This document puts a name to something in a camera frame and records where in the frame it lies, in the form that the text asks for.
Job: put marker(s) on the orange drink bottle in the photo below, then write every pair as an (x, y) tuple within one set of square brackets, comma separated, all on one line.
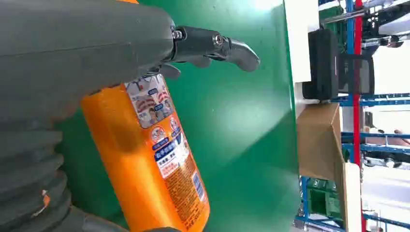
[(134, 179)]

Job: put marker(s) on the green table mat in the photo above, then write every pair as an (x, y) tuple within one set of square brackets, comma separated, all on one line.
[(230, 128)]

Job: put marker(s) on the black zip case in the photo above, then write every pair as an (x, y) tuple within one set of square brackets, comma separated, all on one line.
[(323, 64)]

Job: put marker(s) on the blue metal rack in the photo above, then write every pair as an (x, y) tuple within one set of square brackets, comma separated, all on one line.
[(378, 103)]

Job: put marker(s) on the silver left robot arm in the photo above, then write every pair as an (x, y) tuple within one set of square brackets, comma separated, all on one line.
[(29, 179)]

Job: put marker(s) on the white flat board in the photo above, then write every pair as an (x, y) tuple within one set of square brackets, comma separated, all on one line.
[(352, 198)]

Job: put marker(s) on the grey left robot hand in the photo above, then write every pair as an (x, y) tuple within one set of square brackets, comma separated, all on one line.
[(80, 48)]

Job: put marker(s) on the green plastic crate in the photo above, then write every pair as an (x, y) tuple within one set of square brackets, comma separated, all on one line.
[(320, 201)]

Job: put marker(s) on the red metal post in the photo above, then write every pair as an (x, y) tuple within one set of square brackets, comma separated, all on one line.
[(358, 134)]

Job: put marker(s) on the open cardboard box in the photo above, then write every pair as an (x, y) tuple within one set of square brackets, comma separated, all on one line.
[(317, 144)]

